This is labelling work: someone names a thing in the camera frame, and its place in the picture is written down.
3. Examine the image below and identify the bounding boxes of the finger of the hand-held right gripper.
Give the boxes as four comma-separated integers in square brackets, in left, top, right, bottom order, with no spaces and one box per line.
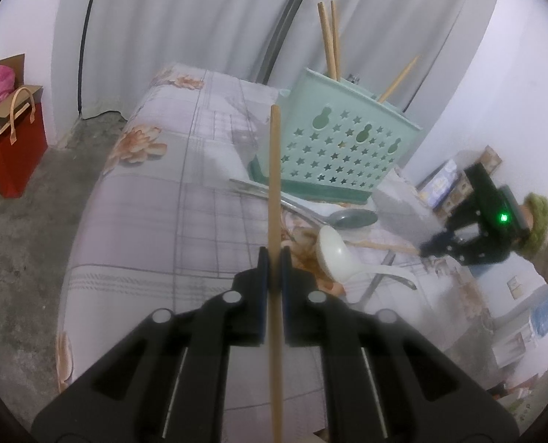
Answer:
[420,196,483,253]
[420,234,487,267]

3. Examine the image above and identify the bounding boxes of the white curtain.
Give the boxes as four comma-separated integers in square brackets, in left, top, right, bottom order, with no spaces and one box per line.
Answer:
[52,0,505,167]

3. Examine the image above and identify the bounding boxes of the wooden chopstick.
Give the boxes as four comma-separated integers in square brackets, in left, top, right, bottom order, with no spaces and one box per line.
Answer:
[330,0,342,79]
[317,2,338,81]
[378,55,421,103]
[343,239,422,255]
[267,104,285,443]

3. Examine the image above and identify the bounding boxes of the black cable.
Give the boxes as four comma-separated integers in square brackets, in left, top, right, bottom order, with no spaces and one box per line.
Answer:
[77,0,105,112]

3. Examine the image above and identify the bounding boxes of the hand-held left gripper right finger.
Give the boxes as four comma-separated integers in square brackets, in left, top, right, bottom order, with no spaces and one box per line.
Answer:
[280,247,519,443]

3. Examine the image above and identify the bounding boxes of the cardboard box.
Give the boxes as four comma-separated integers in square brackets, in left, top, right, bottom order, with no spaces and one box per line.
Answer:
[0,54,44,139]

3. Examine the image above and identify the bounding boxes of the green plastic utensil holder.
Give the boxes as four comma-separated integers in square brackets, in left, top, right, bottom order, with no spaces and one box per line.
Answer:
[248,67,424,205]

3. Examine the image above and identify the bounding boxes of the brown patterned box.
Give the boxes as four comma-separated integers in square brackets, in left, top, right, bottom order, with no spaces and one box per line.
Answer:
[435,145,503,220]

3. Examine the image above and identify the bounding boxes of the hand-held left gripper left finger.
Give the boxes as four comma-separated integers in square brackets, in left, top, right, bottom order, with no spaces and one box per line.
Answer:
[31,247,270,443]

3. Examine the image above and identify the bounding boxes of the white plastic ladle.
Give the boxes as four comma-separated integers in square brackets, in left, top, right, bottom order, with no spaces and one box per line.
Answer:
[317,226,422,284]

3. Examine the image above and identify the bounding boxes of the metal spoon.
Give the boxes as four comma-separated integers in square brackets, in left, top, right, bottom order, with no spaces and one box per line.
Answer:
[357,273,417,308]
[229,178,379,230]

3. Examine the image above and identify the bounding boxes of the blue white box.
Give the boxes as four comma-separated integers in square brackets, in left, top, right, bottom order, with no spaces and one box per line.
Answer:
[417,159,460,208]

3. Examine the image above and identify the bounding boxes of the red gift bag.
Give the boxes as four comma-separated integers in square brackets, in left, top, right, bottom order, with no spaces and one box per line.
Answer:
[0,87,48,199]

